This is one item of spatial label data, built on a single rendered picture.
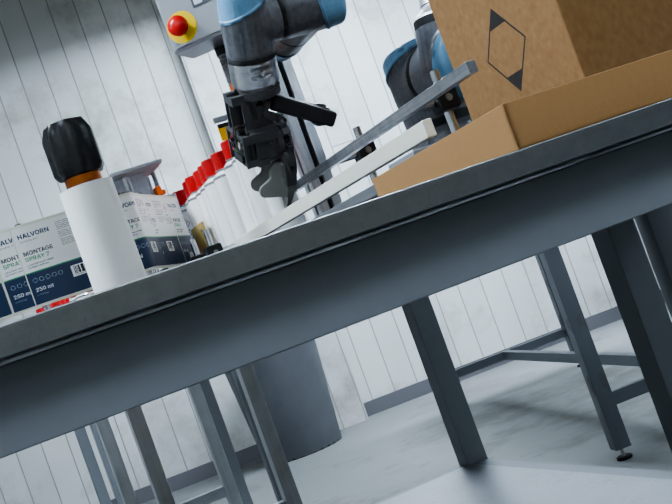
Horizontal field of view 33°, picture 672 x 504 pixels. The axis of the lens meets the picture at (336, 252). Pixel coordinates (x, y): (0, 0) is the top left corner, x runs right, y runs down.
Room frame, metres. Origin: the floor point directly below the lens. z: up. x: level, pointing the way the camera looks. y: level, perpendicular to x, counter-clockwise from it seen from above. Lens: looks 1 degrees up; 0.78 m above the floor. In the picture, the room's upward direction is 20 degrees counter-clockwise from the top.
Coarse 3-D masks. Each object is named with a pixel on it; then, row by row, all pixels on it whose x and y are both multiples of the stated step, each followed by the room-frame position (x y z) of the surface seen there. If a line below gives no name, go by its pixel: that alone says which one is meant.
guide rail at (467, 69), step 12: (456, 72) 1.29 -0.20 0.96; (468, 72) 1.26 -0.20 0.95; (444, 84) 1.32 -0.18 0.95; (456, 84) 1.31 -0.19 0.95; (420, 96) 1.38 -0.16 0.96; (432, 96) 1.36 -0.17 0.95; (408, 108) 1.42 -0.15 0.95; (420, 108) 1.41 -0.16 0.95; (384, 120) 1.50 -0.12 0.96; (396, 120) 1.47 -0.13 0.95; (372, 132) 1.54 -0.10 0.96; (384, 132) 1.53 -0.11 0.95; (348, 144) 1.63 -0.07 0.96; (360, 144) 1.59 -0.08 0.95; (336, 156) 1.69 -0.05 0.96; (348, 156) 1.66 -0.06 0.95; (324, 168) 1.75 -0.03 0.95; (300, 180) 1.86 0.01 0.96; (312, 180) 1.83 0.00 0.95
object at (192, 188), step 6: (186, 180) 2.31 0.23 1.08; (192, 180) 2.31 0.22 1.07; (192, 186) 2.31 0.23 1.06; (192, 192) 2.31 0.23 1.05; (192, 198) 2.30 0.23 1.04; (192, 204) 2.31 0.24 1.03; (198, 204) 2.30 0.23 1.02; (192, 210) 2.31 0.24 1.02; (198, 210) 2.30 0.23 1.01; (198, 216) 2.30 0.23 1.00; (198, 222) 2.31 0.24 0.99; (204, 222) 2.30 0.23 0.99
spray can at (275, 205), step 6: (258, 168) 1.88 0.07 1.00; (270, 198) 1.87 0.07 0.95; (276, 198) 1.87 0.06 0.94; (294, 198) 1.88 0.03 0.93; (270, 204) 1.88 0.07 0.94; (276, 204) 1.87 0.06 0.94; (282, 204) 1.87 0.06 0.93; (270, 210) 1.88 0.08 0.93; (276, 210) 1.87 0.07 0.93; (300, 216) 1.88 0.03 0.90; (294, 222) 1.87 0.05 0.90; (300, 222) 1.87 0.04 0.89; (282, 228) 1.87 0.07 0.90
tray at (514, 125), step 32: (640, 64) 0.95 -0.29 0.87; (544, 96) 0.92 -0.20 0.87; (576, 96) 0.93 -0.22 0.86; (608, 96) 0.94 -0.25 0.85; (640, 96) 0.95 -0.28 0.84; (480, 128) 0.95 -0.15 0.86; (512, 128) 0.90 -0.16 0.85; (544, 128) 0.91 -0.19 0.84; (576, 128) 0.92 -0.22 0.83; (416, 160) 1.08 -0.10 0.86; (448, 160) 1.02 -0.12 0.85; (480, 160) 0.97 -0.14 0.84; (384, 192) 1.17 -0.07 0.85
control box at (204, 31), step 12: (156, 0) 2.14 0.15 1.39; (168, 0) 2.12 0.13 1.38; (180, 0) 2.12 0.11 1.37; (216, 0) 2.10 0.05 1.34; (168, 12) 2.13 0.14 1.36; (180, 12) 2.12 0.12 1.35; (192, 12) 2.11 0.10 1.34; (204, 12) 2.11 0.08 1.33; (216, 12) 2.10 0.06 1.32; (192, 24) 2.11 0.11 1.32; (204, 24) 2.11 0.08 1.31; (216, 24) 2.10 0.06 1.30; (168, 36) 2.14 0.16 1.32; (180, 36) 2.12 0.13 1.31; (192, 36) 2.12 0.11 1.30; (204, 36) 2.11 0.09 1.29; (216, 36) 2.12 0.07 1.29; (180, 48) 2.13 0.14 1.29; (192, 48) 2.14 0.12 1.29; (204, 48) 2.17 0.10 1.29
